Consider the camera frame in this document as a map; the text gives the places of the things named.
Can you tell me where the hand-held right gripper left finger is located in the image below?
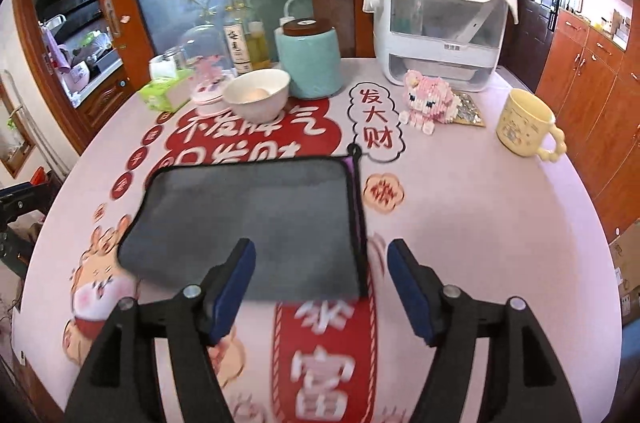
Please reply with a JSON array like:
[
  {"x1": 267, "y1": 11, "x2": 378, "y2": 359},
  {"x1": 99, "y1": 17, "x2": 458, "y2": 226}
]
[{"x1": 64, "y1": 238, "x2": 257, "y2": 423}]

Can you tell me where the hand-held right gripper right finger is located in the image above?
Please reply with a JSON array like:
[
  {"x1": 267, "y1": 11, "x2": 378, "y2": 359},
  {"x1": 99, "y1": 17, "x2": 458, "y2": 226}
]
[{"x1": 386, "y1": 238, "x2": 583, "y2": 423}]

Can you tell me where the grey towel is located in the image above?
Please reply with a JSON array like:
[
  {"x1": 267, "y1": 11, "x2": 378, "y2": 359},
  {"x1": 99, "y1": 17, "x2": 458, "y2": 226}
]
[{"x1": 116, "y1": 144, "x2": 370, "y2": 303}]

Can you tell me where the pink brick toy figure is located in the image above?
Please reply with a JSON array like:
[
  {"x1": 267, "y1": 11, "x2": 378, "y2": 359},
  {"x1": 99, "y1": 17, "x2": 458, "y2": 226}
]
[{"x1": 398, "y1": 70, "x2": 468, "y2": 134}]

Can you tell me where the gold patterned coaster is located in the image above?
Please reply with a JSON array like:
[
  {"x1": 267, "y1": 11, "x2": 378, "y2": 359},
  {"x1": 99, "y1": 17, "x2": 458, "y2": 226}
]
[{"x1": 445, "y1": 91, "x2": 486, "y2": 128}]

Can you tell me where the white bowl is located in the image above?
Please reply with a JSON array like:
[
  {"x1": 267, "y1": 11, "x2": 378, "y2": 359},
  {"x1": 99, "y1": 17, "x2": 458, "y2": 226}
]
[{"x1": 222, "y1": 69, "x2": 292, "y2": 122}]

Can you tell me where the yellow mug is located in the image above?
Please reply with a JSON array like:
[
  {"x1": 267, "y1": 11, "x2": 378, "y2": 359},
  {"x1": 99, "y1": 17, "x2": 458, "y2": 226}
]
[{"x1": 495, "y1": 89, "x2": 566, "y2": 164}]

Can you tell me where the green tissue pack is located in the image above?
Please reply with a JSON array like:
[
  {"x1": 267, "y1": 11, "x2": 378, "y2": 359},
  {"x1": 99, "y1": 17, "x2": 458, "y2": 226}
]
[{"x1": 138, "y1": 69, "x2": 195, "y2": 114}]

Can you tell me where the cardboard box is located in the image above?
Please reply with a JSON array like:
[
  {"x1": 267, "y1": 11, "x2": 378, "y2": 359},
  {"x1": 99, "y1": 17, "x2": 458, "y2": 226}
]
[{"x1": 608, "y1": 219, "x2": 640, "y2": 329}]

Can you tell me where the glass dome ornament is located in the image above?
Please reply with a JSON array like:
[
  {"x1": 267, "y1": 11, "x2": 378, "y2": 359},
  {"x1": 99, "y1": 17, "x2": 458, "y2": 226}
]
[{"x1": 178, "y1": 23, "x2": 239, "y2": 118}]

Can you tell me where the glass jar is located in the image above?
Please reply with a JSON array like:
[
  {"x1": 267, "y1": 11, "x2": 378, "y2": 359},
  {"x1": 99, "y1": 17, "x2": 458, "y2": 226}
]
[{"x1": 150, "y1": 46, "x2": 187, "y2": 78}]

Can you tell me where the teal ceramic jar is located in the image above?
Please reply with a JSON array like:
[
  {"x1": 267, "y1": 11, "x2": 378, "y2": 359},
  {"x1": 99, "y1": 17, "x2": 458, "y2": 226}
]
[{"x1": 274, "y1": 19, "x2": 344, "y2": 100}]

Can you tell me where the yellow oil bottle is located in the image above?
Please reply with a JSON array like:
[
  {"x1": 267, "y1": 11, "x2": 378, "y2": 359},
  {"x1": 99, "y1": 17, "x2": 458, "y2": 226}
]
[{"x1": 247, "y1": 21, "x2": 271, "y2": 72}]

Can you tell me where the white countertop appliance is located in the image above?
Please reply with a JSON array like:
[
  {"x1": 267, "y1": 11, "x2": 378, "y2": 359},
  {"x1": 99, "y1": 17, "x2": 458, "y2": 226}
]
[{"x1": 364, "y1": 0, "x2": 510, "y2": 92}]

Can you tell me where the clear bottle with label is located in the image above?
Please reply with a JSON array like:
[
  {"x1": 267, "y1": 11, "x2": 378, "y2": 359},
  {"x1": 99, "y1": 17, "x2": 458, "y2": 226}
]
[{"x1": 223, "y1": 0, "x2": 253, "y2": 76}]

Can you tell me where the wooden cabinet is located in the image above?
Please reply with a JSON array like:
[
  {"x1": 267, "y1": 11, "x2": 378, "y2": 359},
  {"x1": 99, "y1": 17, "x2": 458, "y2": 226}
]
[{"x1": 535, "y1": 0, "x2": 640, "y2": 234}]

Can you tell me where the dark wooden door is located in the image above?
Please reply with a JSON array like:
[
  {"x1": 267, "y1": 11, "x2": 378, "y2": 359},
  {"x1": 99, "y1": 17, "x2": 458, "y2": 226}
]
[{"x1": 506, "y1": 0, "x2": 568, "y2": 92}]

